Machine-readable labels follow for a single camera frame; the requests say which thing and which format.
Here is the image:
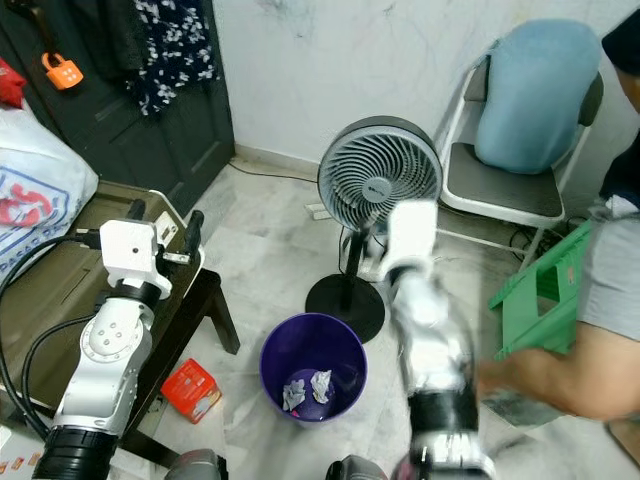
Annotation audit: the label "red bag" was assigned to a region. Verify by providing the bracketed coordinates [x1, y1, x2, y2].
[0, 58, 26, 109]

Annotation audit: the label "white grey folding chair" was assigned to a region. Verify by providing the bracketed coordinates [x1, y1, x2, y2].
[435, 45, 606, 261]

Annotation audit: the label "person in grey clothes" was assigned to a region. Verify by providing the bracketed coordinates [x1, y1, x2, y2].
[575, 0, 640, 341]

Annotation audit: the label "silver robot leg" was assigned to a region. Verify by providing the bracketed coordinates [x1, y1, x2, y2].
[325, 455, 391, 480]
[165, 448, 229, 480]

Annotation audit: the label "purple waste bin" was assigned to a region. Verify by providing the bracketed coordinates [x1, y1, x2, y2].
[258, 313, 369, 426]

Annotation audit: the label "white printed plastic bag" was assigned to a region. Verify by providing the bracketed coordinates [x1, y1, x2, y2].
[0, 105, 99, 286]

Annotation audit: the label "brown storage case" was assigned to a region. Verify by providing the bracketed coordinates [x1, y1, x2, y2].
[0, 180, 151, 336]

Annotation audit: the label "crumpled white paper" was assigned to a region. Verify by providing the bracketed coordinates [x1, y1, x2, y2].
[308, 370, 333, 403]
[282, 378, 308, 413]

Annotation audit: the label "person bare hand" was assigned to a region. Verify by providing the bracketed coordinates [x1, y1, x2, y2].
[473, 358, 511, 399]

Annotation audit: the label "blue cushion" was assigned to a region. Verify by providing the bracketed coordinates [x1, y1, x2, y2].
[475, 18, 601, 176]

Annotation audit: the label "black hanging garment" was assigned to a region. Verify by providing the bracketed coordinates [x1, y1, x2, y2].
[60, 0, 151, 76]

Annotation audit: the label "white box orange items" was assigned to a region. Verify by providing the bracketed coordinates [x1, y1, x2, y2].
[0, 430, 51, 480]

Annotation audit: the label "red cardboard box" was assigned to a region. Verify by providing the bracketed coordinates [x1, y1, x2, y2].
[160, 358, 223, 423]

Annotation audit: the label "grey standing fan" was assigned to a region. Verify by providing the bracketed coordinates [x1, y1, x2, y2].
[305, 115, 444, 346]

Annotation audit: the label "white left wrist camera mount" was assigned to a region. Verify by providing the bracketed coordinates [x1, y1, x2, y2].
[100, 220, 161, 296]

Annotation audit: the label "pink cloth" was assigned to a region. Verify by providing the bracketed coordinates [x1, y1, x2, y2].
[390, 455, 421, 480]

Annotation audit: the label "silver robot left leg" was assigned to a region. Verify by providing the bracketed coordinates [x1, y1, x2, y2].
[165, 448, 229, 480]

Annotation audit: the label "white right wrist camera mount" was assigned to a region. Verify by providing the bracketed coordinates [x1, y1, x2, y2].
[382, 200, 439, 281]

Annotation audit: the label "green plastic stool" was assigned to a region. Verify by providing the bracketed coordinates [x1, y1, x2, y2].
[488, 220, 593, 361]

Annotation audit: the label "dark wooden wardrobe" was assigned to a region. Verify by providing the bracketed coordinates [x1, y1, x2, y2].
[0, 0, 236, 216]

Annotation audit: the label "orange padlock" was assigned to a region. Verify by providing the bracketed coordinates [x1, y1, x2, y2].
[42, 52, 83, 91]

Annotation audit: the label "silver robot right leg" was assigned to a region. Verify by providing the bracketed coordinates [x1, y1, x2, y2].
[325, 455, 391, 480]

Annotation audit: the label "black side table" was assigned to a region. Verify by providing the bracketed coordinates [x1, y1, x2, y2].
[130, 190, 241, 471]

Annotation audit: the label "dark white-flowered hanging garment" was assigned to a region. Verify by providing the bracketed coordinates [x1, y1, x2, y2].
[130, 0, 219, 116]

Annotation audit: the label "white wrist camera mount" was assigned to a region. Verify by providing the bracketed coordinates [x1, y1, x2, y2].
[100, 220, 161, 296]
[382, 200, 439, 281]

